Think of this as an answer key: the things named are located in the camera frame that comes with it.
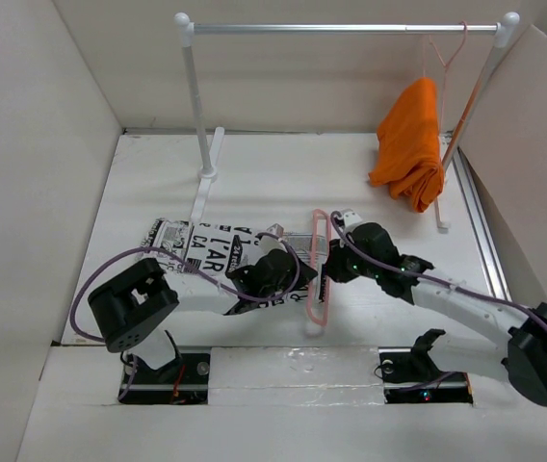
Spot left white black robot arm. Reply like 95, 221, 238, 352
88, 248, 318, 353

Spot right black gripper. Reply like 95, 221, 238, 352
321, 233, 380, 282

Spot aluminium rail right side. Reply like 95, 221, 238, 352
453, 149, 510, 300

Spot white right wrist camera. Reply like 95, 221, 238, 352
339, 209, 364, 232

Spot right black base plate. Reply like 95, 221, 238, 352
374, 346, 474, 405

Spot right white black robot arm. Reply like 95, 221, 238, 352
326, 210, 547, 407

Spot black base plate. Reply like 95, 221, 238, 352
374, 346, 474, 405
118, 350, 211, 406

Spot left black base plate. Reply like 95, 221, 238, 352
118, 350, 211, 406

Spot orange garment on hanger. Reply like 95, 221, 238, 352
368, 77, 445, 213

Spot white metal clothes rack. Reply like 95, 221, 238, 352
174, 12, 520, 223

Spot newspaper print trousers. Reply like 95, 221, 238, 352
136, 218, 311, 312

